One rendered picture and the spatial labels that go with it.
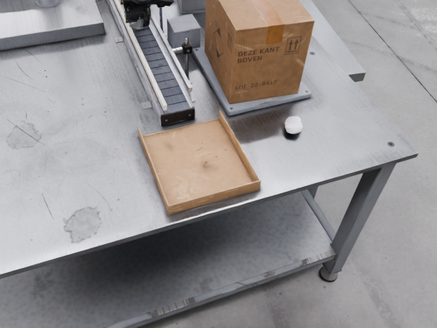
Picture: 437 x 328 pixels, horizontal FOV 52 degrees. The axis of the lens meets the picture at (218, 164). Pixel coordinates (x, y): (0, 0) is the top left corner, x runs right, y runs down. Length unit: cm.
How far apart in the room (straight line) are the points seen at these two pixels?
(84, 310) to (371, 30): 283
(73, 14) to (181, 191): 90
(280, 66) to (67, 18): 84
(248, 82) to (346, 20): 238
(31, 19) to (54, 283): 97
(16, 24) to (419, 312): 196
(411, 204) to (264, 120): 124
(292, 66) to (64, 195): 77
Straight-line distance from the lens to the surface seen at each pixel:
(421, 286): 225
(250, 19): 135
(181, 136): 136
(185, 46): 149
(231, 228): 190
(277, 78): 145
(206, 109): 146
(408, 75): 332
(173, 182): 125
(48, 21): 184
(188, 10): 192
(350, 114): 154
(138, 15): 153
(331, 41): 186
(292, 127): 139
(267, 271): 181
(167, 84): 147
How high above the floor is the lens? 180
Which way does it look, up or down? 48 degrees down
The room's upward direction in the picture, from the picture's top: 4 degrees clockwise
